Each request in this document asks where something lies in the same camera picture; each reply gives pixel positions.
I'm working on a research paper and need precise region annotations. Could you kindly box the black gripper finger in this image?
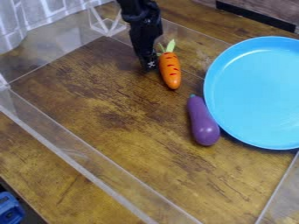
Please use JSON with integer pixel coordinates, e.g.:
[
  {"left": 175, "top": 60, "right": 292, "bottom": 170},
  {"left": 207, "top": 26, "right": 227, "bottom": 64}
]
[{"left": 138, "top": 52, "right": 157, "bottom": 71}]

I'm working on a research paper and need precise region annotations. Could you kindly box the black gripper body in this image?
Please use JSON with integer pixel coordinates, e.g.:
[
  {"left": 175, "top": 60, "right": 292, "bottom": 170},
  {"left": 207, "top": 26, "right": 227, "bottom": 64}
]
[{"left": 116, "top": 0, "right": 162, "bottom": 56}]

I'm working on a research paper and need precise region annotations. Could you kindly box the orange toy carrot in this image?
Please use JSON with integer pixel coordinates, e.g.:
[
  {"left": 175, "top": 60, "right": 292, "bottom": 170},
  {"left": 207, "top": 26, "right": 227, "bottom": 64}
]
[{"left": 157, "top": 39, "right": 181, "bottom": 90}]

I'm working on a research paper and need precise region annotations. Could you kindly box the blue plastic plate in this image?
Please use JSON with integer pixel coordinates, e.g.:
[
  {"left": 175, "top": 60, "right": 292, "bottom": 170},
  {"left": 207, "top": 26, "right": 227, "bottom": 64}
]
[{"left": 203, "top": 36, "right": 299, "bottom": 150}]

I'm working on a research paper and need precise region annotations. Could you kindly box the purple toy eggplant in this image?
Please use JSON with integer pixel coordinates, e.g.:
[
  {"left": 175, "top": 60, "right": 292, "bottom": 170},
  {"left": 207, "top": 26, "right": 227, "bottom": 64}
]
[{"left": 187, "top": 94, "right": 220, "bottom": 146}]

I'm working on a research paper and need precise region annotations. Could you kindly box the white tiled cloth curtain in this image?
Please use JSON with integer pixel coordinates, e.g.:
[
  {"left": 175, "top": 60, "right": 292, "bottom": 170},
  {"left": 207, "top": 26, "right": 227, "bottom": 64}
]
[{"left": 0, "top": 0, "right": 112, "bottom": 54}]

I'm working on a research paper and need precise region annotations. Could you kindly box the dark wooden board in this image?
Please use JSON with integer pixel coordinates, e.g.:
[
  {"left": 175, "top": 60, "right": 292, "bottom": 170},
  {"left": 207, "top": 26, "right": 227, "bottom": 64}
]
[{"left": 216, "top": 0, "right": 299, "bottom": 34}]

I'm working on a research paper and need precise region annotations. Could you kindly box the blue object at corner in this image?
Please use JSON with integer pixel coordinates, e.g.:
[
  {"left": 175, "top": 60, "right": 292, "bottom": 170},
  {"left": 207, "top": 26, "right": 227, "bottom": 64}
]
[{"left": 0, "top": 192, "right": 24, "bottom": 224}]

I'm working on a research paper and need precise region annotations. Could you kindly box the clear acrylic enclosure wall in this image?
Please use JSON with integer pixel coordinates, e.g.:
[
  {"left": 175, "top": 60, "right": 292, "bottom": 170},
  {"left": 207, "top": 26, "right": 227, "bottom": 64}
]
[{"left": 0, "top": 0, "right": 299, "bottom": 224}]

